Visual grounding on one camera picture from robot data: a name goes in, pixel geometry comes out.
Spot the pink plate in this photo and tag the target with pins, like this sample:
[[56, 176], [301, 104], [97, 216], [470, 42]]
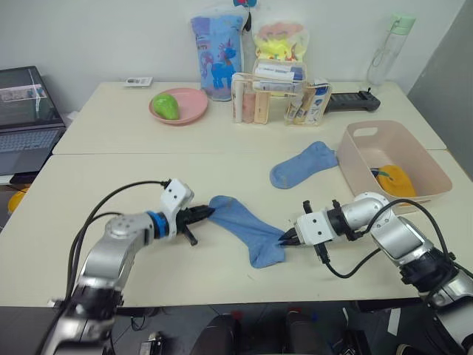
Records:
[[192, 101]]

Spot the black flat device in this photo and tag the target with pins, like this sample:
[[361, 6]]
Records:
[[354, 101]]

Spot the blue sock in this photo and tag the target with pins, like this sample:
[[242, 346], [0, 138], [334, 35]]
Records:
[[251, 231], [301, 165]]

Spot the folded yellow sock pair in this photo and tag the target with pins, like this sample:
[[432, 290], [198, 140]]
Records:
[[397, 181]]

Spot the dark rounded shape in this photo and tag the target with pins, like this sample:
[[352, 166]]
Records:
[[218, 334]]

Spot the yellow toy bag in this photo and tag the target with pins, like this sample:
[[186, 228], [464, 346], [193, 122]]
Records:
[[281, 42]]

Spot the beige plastic container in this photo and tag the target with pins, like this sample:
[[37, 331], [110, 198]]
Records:
[[373, 148]]

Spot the white blue tube box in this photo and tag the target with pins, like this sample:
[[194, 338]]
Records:
[[277, 71]]

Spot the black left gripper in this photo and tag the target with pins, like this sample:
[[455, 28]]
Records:
[[186, 218]]

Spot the blue white packet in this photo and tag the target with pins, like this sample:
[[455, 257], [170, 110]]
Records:
[[318, 105]]

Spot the blue unicorn print bag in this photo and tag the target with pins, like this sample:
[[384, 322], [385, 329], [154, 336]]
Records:
[[218, 55]]

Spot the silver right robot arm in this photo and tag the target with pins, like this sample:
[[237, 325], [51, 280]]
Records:
[[395, 236]]

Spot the pink bottle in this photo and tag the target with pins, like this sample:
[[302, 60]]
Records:
[[248, 107]]

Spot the grey laptop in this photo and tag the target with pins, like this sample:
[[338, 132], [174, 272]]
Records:
[[22, 125]]

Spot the clear bottle green cap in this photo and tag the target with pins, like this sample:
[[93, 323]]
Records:
[[386, 51]]

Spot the clear acrylic organizer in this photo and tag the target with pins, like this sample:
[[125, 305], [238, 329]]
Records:
[[273, 107]]

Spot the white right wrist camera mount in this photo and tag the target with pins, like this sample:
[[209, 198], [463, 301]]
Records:
[[316, 229]]

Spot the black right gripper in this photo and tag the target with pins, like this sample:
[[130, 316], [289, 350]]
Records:
[[296, 238]]

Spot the green toy pear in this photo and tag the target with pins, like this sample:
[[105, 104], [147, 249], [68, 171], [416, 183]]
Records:
[[166, 106]]

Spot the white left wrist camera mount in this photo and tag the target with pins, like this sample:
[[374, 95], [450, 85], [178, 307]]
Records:
[[174, 196]]

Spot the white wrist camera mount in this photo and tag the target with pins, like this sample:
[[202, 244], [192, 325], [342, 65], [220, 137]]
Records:
[[174, 196], [316, 229]]

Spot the beige bottle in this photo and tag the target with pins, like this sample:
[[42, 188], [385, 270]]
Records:
[[262, 107]]

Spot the white slim bottle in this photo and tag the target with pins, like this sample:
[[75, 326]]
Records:
[[238, 100]]

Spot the yellow round object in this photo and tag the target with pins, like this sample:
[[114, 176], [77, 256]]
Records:
[[16, 199]]

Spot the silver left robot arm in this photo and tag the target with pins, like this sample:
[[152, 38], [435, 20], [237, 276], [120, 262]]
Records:
[[107, 259]]

